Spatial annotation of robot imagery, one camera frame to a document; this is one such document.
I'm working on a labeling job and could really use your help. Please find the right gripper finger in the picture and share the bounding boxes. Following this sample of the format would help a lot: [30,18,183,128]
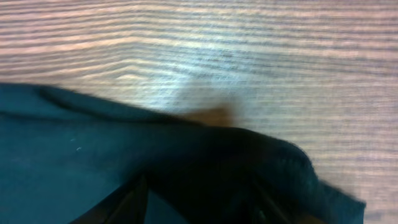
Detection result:
[70,175,149,224]

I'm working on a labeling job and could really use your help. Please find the black t-shirt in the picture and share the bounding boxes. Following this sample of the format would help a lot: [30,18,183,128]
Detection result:
[1,83,366,224]

